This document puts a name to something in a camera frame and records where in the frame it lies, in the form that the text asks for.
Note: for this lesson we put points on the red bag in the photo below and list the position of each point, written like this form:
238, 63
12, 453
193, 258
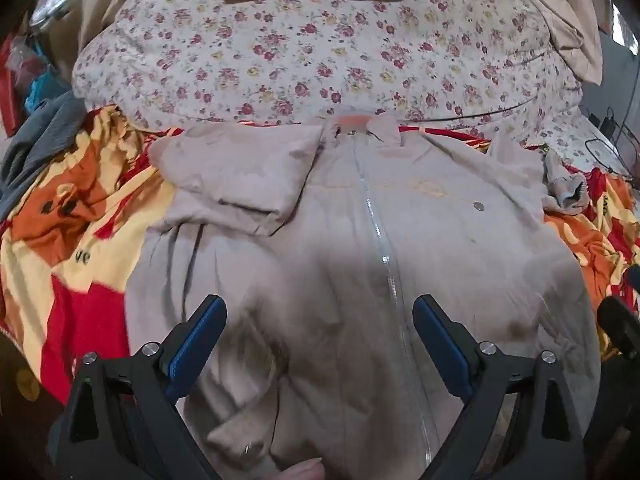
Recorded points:
10, 90

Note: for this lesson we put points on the beige zip jacket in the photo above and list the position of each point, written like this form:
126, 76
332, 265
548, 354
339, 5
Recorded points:
330, 240

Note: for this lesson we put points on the beige cloth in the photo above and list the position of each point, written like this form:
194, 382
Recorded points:
565, 25

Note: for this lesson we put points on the blue packet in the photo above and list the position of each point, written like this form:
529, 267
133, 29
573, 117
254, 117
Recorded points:
45, 91

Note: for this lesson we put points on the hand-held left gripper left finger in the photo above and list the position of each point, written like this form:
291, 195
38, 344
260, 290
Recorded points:
199, 341

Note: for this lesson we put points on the red yellow printed blanket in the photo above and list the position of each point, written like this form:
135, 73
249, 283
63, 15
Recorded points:
75, 240

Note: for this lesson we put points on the floral quilt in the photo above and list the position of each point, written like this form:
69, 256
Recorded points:
310, 55

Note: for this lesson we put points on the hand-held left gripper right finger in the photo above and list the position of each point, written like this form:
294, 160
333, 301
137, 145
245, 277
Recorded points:
444, 346

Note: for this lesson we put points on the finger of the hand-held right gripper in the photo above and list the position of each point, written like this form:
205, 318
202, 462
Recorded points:
616, 327

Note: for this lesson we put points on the grey cloth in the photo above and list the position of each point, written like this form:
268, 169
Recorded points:
40, 145

